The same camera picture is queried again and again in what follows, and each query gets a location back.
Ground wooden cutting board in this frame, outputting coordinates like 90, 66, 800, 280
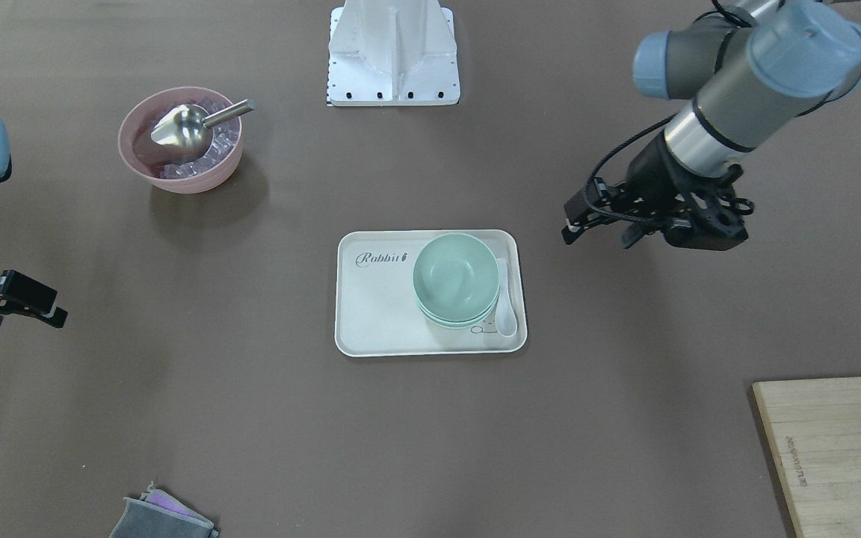
752, 376, 861, 537

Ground metal ice scoop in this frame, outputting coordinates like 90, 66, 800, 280
149, 99, 256, 164

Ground cream rabbit serving tray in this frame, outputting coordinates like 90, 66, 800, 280
334, 229, 528, 358

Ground green bowl robot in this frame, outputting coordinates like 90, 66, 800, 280
416, 299, 498, 321
411, 232, 499, 318

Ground grey folded cloth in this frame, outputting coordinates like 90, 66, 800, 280
109, 483, 220, 537

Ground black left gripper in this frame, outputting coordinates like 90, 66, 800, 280
561, 136, 755, 251

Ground green bowl on tray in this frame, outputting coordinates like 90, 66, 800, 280
424, 312, 488, 328

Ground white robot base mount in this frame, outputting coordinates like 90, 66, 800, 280
326, 1, 461, 107

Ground pink bowl with ice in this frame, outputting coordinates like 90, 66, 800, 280
117, 86, 244, 194

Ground white ceramic spoon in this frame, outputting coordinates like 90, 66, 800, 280
493, 258, 517, 338

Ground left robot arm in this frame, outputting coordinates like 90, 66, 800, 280
561, 1, 861, 251

